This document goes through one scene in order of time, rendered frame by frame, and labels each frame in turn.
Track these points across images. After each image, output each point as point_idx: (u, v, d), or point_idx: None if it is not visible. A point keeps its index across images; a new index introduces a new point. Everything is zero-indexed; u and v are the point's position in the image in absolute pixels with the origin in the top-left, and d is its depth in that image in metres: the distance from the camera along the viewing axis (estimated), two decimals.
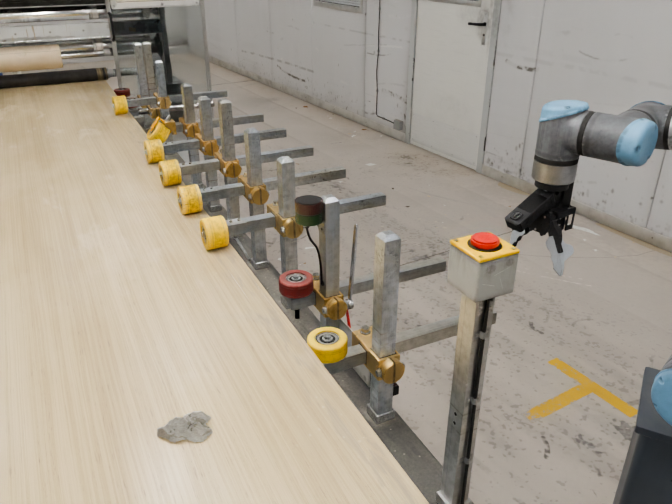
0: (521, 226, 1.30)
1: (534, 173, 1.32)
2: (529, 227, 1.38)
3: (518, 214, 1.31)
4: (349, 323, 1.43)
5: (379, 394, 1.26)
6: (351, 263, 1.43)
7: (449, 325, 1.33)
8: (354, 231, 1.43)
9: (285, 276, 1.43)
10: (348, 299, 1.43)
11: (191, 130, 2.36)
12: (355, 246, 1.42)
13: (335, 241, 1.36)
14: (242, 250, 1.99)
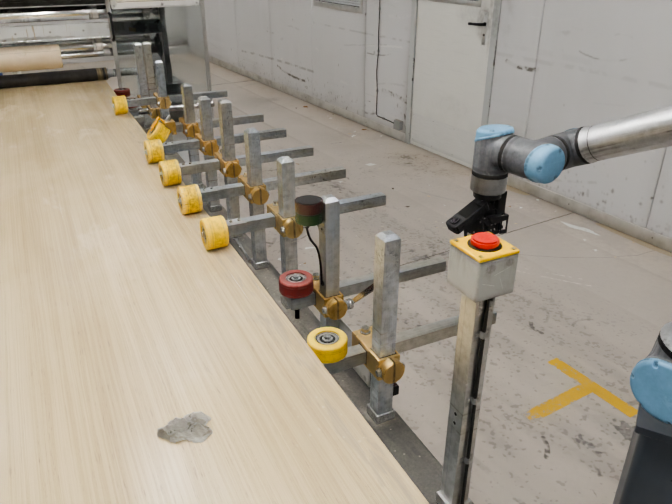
0: (458, 229, 1.55)
1: (471, 185, 1.56)
2: (469, 230, 1.63)
3: (456, 219, 1.56)
4: None
5: (379, 394, 1.26)
6: (370, 287, 1.37)
7: (449, 325, 1.33)
8: None
9: (285, 276, 1.43)
10: (350, 303, 1.42)
11: (191, 130, 2.36)
12: None
13: (335, 241, 1.36)
14: (242, 250, 1.99)
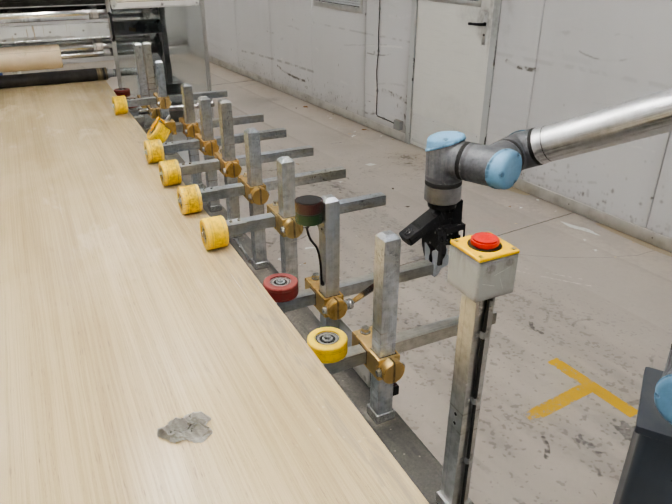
0: (410, 240, 1.50)
1: (424, 194, 1.51)
2: (426, 240, 1.58)
3: (409, 230, 1.51)
4: None
5: (379, 394, 1.26)
6: (370, 287, 1.37)
7: (449, 325, 1.33)
8: None
9: (269, 280, 1.41)
10: (350, 303, 1.42)
11: (191, 130, 2.36)
12: None
13: (335, 241, 1.36)
14: (242, 250, 1.99)
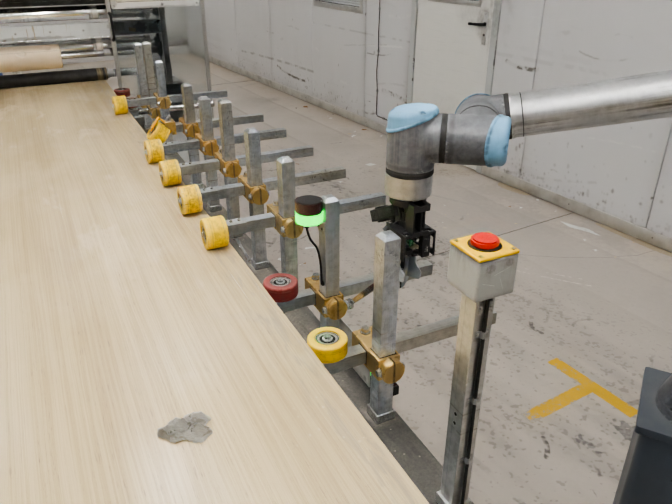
0: (370, 214, 1.29)
1: None
2: None
3: (380, 205, 1.28)
4: None
5: (379, 394, 1.26)
6: (370, 287, 1.37)
7: (449, 325, 1.33)
8: None
9: (269, 280, 1.41)
10: (350, 303, 1.42)
11: (191, 130, 2.36)
12: None
13: (335, 241, 1.36)
14: (242, 250, 1.99)
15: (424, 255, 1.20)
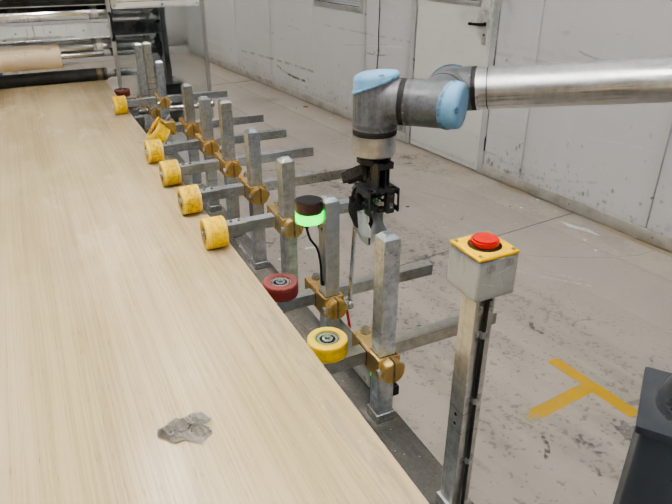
0: (341, 176, 1.38)
1: None
2: None
3: (350, 168, 1.37)
4: (349, 323, 1.43)
5: (379, 394, 1.26)
6: (350, 263, 1.44)
7: (449, 325, 1.33)
8: (353, 231, 1.43)
9: (269, 280, 1.41)
10: (348, 299, 1.43)
11: (191, 130, 2.36)
12: (354, 246, 1.43)
13: (335, 241, 1.36)
14: (242, 250, 1.99)
15: (389, 211, 1.29)
